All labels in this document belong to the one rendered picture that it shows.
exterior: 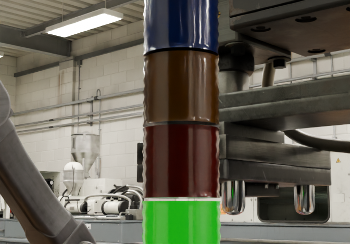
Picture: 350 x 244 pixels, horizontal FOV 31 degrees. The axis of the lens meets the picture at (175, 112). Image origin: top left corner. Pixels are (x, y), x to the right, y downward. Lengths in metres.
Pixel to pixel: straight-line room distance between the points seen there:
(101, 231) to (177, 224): 7.45
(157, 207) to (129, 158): 10.07
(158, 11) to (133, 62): 10.27
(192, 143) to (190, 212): 0.03
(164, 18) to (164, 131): 0.05
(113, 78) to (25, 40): 1.73
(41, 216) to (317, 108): 0.51
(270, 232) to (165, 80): 5.77
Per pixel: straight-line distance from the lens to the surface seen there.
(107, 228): 7.66
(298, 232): 5.88
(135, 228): 7.60
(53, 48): 11.81
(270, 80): 0.69
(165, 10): 0.31
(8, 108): 0.86
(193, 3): 0.31
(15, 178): 0.89
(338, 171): 5.70
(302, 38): 0.58
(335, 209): 5.71
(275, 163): 0.57
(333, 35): 0.57
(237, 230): 6.29
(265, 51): 0.59
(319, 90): 0.51
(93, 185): 8.83
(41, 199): 0.91
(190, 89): 0.30
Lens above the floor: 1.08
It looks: 9 degrees up
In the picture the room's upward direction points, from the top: straight up
